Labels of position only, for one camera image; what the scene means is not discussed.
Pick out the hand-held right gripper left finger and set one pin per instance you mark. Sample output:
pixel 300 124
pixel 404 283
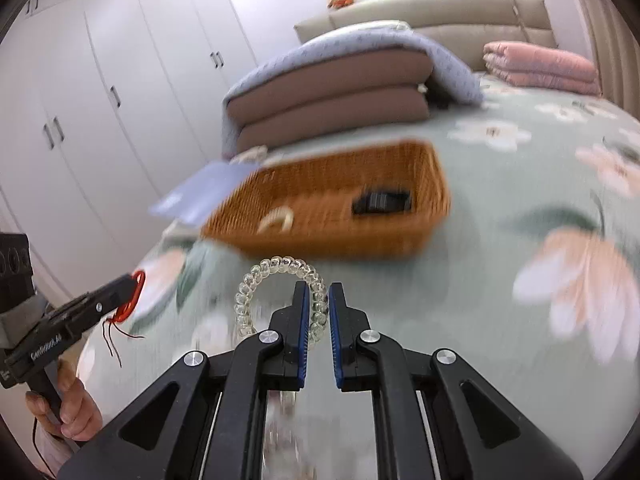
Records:
pixel 301 332

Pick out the white wardrobe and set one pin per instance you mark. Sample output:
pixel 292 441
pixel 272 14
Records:
pixel 100 85

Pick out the beige padded headboard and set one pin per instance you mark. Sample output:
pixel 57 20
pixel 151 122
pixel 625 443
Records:
pixel 450 15

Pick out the folded brown quilt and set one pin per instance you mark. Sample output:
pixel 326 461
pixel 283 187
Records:
pixel 330 105

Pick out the brown wicker basket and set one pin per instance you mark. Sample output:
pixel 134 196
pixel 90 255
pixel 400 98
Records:
pixel 325 240

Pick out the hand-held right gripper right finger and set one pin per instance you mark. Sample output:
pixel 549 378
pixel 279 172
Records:
pixel 334 340

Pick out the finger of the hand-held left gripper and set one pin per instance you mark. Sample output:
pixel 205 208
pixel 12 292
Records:
pixel 107 297

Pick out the blue-grey patterned blanket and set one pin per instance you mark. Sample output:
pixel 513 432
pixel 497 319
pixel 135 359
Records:
pixel 350 40

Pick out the folded pink quilt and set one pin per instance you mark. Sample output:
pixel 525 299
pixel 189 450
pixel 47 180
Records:
pixel 540 67

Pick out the black jewelry piece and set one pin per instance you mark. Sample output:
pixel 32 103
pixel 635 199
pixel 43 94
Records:
pixel 380 202

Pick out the beige curtain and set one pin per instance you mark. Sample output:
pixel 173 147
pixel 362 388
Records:
pixel 607 40

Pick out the person's left hand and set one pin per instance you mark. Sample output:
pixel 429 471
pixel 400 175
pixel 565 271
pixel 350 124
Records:
pixel 75 410

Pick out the green floral bed sheet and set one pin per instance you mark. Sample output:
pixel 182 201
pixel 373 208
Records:
pixel 500 190

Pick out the pale blue card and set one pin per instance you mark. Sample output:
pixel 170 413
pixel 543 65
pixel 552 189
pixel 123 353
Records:
pixel 200 191

